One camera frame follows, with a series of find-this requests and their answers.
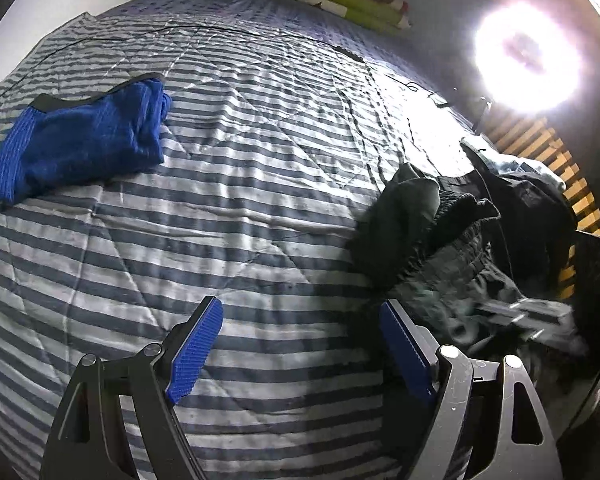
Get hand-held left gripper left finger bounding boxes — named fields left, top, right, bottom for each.
left=40, top=296, right=224, bottom=480

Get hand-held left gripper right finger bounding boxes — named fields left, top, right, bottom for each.
left=379, top=299, right=563, bottom=480

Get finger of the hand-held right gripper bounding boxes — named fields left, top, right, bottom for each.
left=517, top=317, right=588, bottom=350
left=480, top=299, right=575, bottom=325

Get dark green pants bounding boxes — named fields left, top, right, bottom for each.
left=350, top=162, right=576, bottom=366

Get blue folded pants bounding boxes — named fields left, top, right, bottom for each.
left=0, top=74, right=173, bottom=206

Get pile of black clothes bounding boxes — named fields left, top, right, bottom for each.
left=460, top=137, right=578, bottom=286

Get pale blue-grey garment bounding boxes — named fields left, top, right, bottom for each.
left=495, top=156, right=568, bottom=191

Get grey striped quilted blanket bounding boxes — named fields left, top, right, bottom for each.
left=0, top=0, right=486, bottom=480

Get wooden slatted bed frame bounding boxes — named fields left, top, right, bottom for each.
left=482, top=110, right=600, bottom=286

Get bright ring light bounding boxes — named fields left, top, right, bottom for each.
left=472, top=0, right=581, bottom=113

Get thin black cable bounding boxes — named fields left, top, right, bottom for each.
left=0, top=21, right=368, bottom=116

